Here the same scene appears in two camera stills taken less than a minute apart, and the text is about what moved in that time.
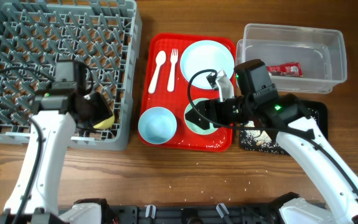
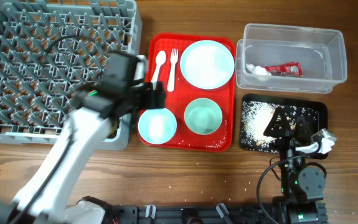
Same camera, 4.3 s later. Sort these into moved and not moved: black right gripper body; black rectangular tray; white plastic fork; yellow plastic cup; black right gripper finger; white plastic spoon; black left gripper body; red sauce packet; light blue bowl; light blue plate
Moved: black right gripper body; yellow plastic cup; black right gripper finger; black left gripper body
Not moved: red sauce packet; white plastic fork; white plastic spoon; black rectangular tray; light blue bowl; light blue plate
